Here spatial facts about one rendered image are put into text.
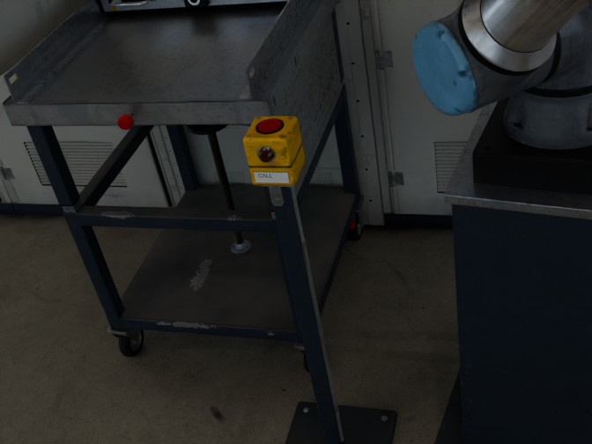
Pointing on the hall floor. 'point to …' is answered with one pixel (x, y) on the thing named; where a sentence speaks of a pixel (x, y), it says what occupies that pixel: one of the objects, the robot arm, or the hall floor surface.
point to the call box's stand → (307, 324)
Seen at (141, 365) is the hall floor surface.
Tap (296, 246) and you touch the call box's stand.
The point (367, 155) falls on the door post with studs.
